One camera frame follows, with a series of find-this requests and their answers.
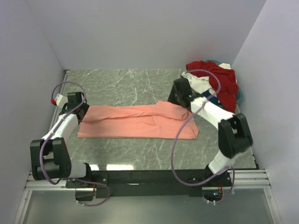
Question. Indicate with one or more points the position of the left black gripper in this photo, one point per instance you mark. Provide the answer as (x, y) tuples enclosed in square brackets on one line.
[(85, 107)]

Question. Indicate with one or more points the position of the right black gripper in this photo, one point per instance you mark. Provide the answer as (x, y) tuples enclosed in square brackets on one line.
[(171, 98)]

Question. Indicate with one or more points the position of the pink t shirt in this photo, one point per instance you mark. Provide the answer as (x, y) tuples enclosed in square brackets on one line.
[(163, 120)]

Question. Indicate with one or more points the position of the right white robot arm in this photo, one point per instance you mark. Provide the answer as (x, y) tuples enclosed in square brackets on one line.
[(234, 136)]

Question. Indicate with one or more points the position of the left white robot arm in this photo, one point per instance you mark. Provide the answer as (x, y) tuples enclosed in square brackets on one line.
[(49, 155)]

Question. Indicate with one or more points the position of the white t shirt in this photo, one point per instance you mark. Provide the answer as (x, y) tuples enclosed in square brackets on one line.
[(199, 84)]

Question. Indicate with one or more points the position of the blue t shirt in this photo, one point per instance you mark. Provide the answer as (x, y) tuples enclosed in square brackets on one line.
[(213, 99)]

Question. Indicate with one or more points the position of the red t shirt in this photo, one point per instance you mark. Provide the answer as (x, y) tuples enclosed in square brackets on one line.
[(222, 80)]

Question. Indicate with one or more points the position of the teal plastic basin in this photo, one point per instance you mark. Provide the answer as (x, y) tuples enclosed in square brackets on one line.
[(239, 95)]

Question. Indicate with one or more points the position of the black base beam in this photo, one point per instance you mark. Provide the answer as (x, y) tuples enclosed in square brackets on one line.
[(144, 183)]

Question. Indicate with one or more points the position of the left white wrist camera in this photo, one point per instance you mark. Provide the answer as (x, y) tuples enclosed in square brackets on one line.
[(59, 100)]

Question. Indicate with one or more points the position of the aluminium rail frame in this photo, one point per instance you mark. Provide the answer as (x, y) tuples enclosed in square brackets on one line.
[(43, 203)]

